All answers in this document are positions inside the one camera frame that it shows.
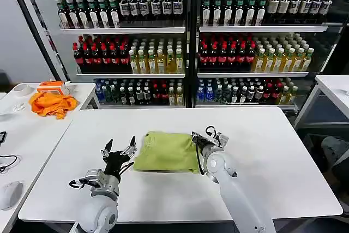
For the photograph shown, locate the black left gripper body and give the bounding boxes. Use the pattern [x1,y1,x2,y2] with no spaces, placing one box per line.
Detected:
[103,151,131,176]

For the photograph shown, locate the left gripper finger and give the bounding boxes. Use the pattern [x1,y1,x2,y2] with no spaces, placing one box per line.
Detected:
[121,135,137,160]
[100,138,114,159]

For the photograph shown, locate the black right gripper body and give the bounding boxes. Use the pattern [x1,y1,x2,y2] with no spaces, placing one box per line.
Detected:
[193,134,213,150]

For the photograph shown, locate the light green shirt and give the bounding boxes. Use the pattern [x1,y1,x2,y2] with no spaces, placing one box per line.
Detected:
[133,131,202,175]

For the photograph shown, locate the white side table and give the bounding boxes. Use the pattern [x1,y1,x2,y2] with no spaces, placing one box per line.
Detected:
[0,82,98,116]

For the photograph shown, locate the small white container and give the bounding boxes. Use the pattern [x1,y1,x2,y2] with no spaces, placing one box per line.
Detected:
[63,80,79,95]

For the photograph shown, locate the orange cloth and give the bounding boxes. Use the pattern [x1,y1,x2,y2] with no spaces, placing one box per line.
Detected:
[28,92,80,120]

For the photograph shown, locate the orange and white box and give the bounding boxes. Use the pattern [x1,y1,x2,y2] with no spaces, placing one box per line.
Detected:
[36,80,66,95]

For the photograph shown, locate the bottle shelf with dark side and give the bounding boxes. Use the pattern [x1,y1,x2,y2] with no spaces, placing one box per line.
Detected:
[190,0,349,111]

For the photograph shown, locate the white computer mouse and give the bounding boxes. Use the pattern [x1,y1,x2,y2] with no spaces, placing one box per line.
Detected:
[0,181,25,212]

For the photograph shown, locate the white tape roll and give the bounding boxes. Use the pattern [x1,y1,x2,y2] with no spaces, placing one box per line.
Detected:
[13,83,32,96]

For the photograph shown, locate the dark grey chair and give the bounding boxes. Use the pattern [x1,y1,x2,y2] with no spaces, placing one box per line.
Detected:
[321,135,349,180]

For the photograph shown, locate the white desk with metal legs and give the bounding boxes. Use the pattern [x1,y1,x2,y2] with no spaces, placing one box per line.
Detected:
[293,75,349,129]

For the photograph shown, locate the black slanted pole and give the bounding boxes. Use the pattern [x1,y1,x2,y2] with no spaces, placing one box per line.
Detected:
[4,0,66,82]

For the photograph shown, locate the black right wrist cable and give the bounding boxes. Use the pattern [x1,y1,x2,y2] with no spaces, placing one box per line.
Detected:
[191,126,219,176]

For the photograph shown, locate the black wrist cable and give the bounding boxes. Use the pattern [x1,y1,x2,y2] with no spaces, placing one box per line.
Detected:
[69,179,88,190]
[191,126,219,176]

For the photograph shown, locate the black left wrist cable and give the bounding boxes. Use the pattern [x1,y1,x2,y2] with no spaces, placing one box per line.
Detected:
[69,179,88,190]

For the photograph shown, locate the black desk cable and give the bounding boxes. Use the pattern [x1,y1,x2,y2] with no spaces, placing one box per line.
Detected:
[0,154,23,175]

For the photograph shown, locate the bottle shelf with silver frame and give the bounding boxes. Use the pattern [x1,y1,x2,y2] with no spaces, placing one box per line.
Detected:
[56,0,191,109]

